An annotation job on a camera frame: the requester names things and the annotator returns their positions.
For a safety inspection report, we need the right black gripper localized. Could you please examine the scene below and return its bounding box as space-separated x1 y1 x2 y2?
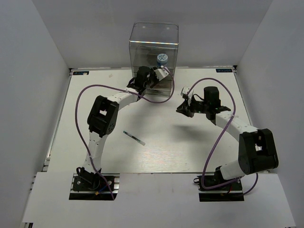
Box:
177 95 209 117

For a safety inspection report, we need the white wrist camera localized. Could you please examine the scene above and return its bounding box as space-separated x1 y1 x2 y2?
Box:
154 68 169 81
180 86 194 105

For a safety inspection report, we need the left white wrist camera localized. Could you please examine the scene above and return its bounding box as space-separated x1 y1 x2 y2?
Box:
154 68 169 81

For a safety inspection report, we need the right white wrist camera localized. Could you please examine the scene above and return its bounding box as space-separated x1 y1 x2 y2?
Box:
180 86 194 105

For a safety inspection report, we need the clear acrylic organizer lid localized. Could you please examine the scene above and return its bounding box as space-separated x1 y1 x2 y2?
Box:
129 22 179 46

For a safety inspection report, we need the blue cleaning gel jar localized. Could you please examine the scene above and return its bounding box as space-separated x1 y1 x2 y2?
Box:
156 53 169 66

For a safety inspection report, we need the purple cable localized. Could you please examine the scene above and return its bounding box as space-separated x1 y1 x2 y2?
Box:
75 66 176 200
187 78 259 195

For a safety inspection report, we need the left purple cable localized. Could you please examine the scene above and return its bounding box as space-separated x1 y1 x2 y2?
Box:
75 66 176 200

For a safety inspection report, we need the green ink gel pen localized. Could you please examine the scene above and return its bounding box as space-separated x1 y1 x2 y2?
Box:
123 131 145 146

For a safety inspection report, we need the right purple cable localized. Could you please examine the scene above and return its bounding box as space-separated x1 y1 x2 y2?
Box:
187 78 259 195

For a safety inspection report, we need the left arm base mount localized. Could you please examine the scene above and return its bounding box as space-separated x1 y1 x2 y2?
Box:
69 167 120 201

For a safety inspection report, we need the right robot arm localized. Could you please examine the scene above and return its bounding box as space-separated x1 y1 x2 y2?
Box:
176 86 279 190

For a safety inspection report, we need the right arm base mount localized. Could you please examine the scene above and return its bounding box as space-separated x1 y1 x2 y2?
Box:
193 175 244 202

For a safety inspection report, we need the clear drawer organizer box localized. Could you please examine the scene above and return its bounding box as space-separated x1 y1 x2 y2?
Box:
129 43 178 97

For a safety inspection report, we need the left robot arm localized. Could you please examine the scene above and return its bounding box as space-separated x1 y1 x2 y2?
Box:
83 66 160 190

